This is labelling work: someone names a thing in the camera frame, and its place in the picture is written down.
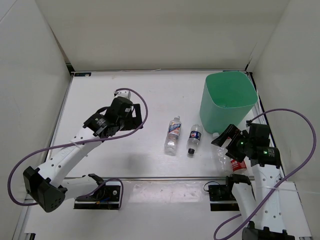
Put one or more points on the clear crushed plastic bottle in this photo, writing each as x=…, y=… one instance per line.
x=221, y=161

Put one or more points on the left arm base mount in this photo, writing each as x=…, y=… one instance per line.
x=107, y=197

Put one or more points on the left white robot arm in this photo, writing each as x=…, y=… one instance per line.
x=47, y=185

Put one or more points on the green plastic bin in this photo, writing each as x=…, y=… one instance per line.
x=227, y=98

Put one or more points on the red label water bottle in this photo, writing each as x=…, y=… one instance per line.
x=239, y=168

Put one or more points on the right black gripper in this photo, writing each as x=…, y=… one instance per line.
x=231, y=131

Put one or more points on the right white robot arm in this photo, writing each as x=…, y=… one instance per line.
x=258, y=201

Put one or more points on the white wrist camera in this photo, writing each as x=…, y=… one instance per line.
x=123, y=94

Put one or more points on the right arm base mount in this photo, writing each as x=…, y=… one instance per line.
x=220, y=198

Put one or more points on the orange label water bottle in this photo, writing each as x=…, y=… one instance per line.
x=172, y=137

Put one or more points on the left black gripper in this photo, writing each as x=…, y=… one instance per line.
x=137, y=120

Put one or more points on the blue label pepsi bottle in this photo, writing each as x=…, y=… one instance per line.
x=194, y=139

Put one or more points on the aluminium table rail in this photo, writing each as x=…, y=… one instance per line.
x=173, y=178

